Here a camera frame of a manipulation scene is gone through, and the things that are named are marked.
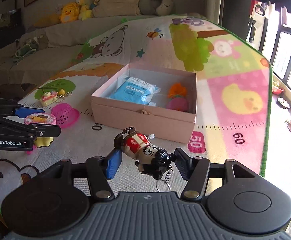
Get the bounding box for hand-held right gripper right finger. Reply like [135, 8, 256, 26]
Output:
[174, 148, 260, 200]

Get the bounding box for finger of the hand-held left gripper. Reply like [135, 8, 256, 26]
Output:
[0, 99, 46, 118]
[0, 115, 61, 138]

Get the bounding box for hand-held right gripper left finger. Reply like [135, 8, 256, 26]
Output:
[39, 147, 123, 200]

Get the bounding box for pink and yellow round toy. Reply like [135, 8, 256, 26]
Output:
[25, 113, 57, 154]

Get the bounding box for black-haired doll keychain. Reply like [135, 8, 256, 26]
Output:
[113, 127, 175, 193]

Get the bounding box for pink cardboard box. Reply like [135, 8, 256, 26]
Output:
[90, 62, 197, 144]

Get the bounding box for pink bird toy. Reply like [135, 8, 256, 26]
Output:
[166, 95, 189, 111]

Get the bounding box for blue cotton pad packet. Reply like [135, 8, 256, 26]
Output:
[105, 76, 161, 107]

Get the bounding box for orange plastic half shell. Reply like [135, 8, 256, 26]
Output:
[168, 82, 187, 98]

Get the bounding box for pink plastic basket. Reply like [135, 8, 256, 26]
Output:
[51, 103, 80, 129]

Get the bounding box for green cloth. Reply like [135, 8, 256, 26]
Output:
[12, 38, 40, 63]

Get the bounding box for beige covered sofa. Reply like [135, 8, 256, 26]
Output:
[0, 14, 138, 87]

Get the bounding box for cartoon printed play mat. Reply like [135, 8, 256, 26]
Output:
[0, 14, 272, 220]

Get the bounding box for long yellow plush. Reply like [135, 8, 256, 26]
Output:
[34, 14, 61, 28]

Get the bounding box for dark screen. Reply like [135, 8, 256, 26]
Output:
[0, 0, 24, 38]

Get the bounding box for yellow duck plush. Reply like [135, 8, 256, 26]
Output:
[59, 2, 81, 24]

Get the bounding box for small yellow plush doll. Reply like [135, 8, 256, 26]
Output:
[77, 0, 92, 21]

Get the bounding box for beige pillow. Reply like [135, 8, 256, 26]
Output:
[93, 0, 143, 18]

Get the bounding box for grey bear plush pillow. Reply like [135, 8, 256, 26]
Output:
[138, 0, 175, 16]

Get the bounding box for cake slice keychain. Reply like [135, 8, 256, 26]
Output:
[40, 92, 58, 107]

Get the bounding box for yellow ball keychain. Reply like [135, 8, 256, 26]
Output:
[57, 88, 73, 103]

